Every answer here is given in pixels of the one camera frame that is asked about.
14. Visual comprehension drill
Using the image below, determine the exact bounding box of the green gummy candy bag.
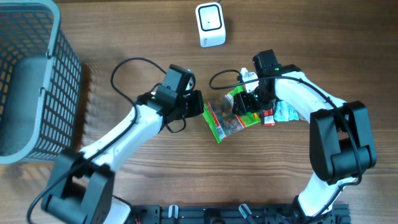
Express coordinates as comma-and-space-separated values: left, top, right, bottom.
203, 86, 261, 143

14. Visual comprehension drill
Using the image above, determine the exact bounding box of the red stick sachet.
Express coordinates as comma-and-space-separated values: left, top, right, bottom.
260, 108, 275, 127

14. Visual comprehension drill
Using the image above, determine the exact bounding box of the teal white wipes packet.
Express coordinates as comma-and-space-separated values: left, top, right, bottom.
274, 101, 300, 122

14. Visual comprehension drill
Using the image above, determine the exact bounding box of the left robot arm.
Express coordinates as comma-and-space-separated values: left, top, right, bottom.
37, 65, 203, 223

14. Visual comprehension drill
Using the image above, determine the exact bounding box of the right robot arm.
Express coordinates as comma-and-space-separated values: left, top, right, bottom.
233, 50, 376, 223

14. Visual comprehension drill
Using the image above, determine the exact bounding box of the white barcode scanner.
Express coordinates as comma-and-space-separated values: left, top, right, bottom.
195, 2, 226, 48

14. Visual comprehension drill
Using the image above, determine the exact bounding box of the grey plastic mesh basket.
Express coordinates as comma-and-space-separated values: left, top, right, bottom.
1, 0, 83, 164

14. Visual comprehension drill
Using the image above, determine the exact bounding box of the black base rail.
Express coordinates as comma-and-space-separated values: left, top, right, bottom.
124, 203, 352, 224

